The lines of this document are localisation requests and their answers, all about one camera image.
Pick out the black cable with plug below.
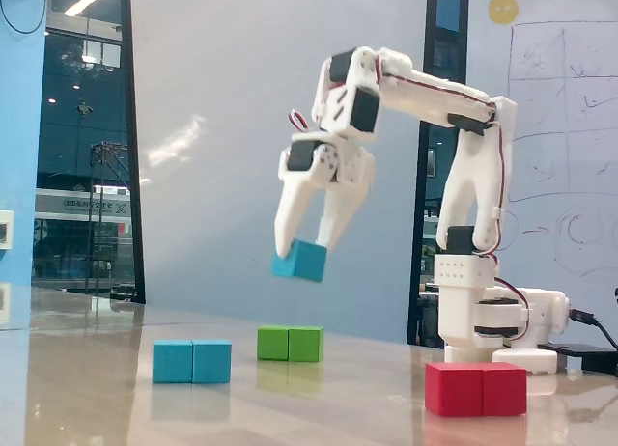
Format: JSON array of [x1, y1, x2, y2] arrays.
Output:
[[568, 308, 618, 350]]

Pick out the thin black hanging cable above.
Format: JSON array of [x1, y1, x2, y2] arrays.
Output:
[[0, 0, 52, 34]]

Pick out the long green block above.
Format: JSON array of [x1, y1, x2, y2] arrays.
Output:
[[256, 325, 325, 363]]

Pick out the metal scaffold tower outside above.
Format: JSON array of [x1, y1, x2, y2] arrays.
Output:
[[87, 140, 132, 295]]

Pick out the small blue cube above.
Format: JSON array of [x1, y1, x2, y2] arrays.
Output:
[[270, 238, 328, 284]]

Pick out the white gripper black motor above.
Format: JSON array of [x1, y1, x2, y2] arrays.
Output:
[[272, 130, 377, 259]]

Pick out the black window frame post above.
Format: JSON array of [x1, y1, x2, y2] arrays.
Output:
[[407, 0, 470, 347], [118, 0, 148, 305]]

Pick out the long blue block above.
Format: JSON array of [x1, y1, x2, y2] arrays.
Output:
[[152, 339, 233, 385]]

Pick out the black power adapter box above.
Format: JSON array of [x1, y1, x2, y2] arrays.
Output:
[[536, 342, 618, 373]]

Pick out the whiteboard with marker drawings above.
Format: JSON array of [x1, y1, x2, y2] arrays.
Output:
[[462, 0, 618, 321]]

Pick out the yellow round sticker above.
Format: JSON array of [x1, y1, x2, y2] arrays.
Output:
[[487, 0, 520, 25]]

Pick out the long red block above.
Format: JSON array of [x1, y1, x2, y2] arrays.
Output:
[[424, 361, 528, 418]]

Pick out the white wall socket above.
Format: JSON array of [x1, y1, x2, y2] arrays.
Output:
[[0, 209, 15, 250]]

